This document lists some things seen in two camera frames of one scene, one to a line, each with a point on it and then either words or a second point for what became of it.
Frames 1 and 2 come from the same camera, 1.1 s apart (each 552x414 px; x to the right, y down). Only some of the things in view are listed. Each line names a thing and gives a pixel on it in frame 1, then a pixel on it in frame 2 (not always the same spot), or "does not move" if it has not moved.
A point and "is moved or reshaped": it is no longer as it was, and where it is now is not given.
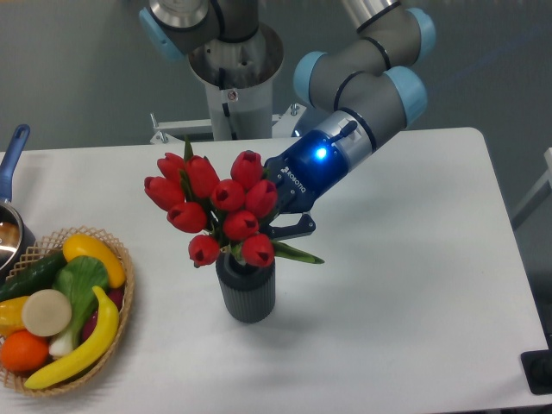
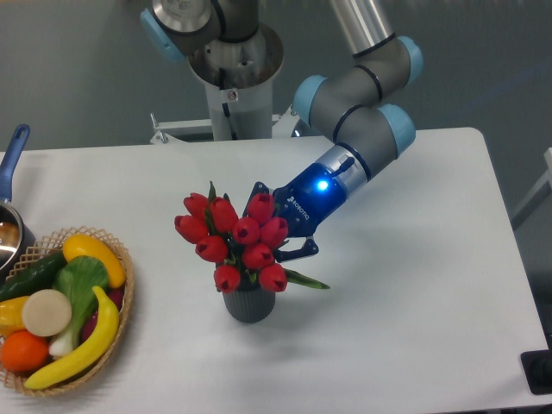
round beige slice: [47, 312] does not move
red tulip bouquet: [235, 212] is moved or reshaped
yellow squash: [83, 245] does not move
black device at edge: [537, 370] does not move
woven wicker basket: [51, 244] does not move
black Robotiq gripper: [304, 172] → [306, 203]
